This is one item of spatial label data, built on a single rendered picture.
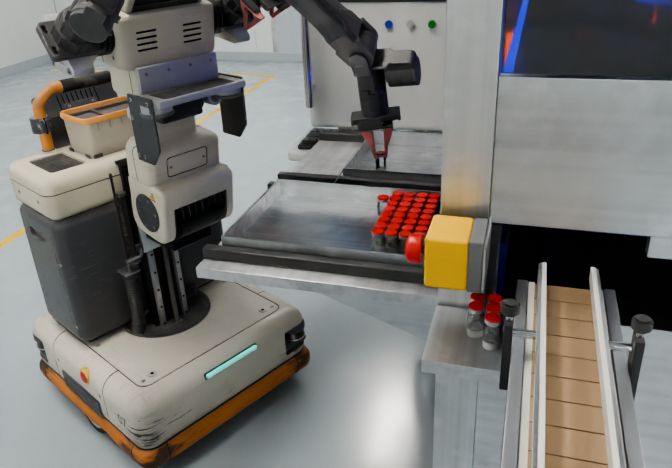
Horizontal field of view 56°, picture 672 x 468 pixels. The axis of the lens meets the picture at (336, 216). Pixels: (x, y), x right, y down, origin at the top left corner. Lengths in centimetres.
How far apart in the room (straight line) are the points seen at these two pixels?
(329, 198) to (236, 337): 78
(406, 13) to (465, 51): 106
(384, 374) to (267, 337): 45
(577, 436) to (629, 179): 33
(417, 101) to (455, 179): 106
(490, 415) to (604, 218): 37
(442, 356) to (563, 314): 16
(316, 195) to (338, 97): 71
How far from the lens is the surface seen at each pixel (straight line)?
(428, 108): 190
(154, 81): 155
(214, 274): 107
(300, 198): 128
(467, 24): 80
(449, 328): 89
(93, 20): 137
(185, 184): 164
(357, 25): 124
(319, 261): 101
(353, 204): 124
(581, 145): 83
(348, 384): 216
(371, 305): 110
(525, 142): 83
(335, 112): 196
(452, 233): 80
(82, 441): 216
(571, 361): 78
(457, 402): 105
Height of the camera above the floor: 139
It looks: 25 degrees down
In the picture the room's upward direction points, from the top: 3 degrees counter-clockwise
